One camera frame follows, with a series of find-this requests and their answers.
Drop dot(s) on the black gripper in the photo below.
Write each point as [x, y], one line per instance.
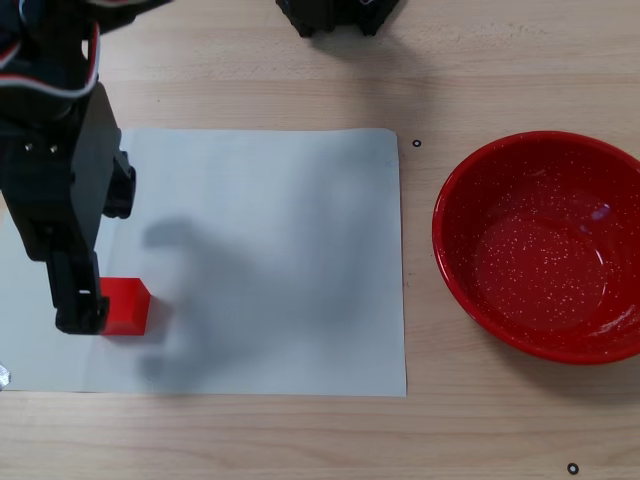
[59, 235]

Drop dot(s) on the red cube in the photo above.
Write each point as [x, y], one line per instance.
[125, 305]

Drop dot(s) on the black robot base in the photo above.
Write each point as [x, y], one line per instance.
[335, 15]

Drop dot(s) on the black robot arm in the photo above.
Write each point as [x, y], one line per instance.
[50, 30]

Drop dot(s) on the red speckled bowl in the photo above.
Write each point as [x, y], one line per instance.
[540, 250]

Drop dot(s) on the grey tape piece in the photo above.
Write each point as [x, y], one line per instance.
[4, 375]

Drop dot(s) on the white paper sheet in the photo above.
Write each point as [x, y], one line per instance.
[280, 300]

